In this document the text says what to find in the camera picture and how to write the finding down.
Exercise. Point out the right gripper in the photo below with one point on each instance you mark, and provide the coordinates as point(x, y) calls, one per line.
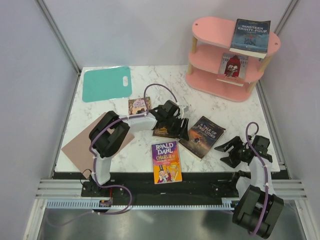
point(231, 160)

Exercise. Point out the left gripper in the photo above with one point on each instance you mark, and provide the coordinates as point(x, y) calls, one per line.
point(182, 132)

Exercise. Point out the A Tale of Two Cities book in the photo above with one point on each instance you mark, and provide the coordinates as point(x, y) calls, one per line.
point(202, 137)

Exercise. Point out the Hamlet red cover book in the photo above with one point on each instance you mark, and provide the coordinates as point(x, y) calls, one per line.
point(233, 69)

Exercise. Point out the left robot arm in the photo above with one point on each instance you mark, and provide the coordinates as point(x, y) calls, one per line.
point(107, 137)

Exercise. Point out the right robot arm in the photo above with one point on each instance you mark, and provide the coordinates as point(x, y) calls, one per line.
point(259, 207)

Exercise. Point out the dark orange Edward Bulane book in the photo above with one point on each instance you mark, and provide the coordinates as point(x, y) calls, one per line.
point(162, 133)

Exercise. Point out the Roald Dahl Charlie book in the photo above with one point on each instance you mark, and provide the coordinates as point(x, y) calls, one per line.
point(166, 163)

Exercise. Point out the purple illustrated children's book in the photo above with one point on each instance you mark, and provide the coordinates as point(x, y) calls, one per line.
point(138, 105)

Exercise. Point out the teal plastic file folder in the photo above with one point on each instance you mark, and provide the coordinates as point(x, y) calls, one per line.
point(106, 84)

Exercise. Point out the pink three-tier shelf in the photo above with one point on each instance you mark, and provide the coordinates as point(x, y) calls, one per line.
point(212, 37)

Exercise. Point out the brown cardboard file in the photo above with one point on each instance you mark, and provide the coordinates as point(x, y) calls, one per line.
point(77, 150)

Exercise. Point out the Nineteen Eighty-Four book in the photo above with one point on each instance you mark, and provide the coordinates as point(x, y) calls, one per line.
point(251, 38)

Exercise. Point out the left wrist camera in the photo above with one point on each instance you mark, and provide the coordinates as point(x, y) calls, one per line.
point(183, 109)

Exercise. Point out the white slotted cable duct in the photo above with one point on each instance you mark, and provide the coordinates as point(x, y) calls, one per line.
point(94, 203)

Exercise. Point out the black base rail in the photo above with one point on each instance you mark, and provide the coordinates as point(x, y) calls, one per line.
point(139, 188)

